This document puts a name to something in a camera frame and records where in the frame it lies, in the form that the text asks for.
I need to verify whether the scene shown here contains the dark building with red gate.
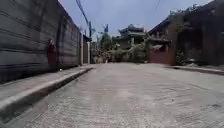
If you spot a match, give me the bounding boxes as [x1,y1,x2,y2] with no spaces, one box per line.
[146,0,224,67]

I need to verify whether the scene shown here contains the red mark on wall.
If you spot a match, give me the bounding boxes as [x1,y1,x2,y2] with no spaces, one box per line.
[46,38,58,72]

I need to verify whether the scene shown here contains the grey concrete wall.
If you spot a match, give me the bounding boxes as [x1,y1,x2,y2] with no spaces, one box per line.
[0,0,92,84]

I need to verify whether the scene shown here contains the grey concrete road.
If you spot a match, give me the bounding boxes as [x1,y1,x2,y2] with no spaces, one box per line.
[3,62,224,128]

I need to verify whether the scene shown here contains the green bushes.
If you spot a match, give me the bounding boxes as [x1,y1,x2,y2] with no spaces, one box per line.
[101,41,149,64]

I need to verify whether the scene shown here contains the raised concrete sidewalk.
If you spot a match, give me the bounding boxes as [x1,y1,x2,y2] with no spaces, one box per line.
[0,64,95,123]

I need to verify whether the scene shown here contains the concrete kerb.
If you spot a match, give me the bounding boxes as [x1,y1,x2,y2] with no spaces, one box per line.
[163,64,224,76]

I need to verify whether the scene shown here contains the pole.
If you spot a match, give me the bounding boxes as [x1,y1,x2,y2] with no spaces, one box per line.
[88,20,93,43]

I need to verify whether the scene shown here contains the building with tiered roof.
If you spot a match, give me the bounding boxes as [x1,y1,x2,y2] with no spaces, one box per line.
[112,23,148,51]

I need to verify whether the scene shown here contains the green tree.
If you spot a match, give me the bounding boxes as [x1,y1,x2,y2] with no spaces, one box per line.
[99,32,113,53]

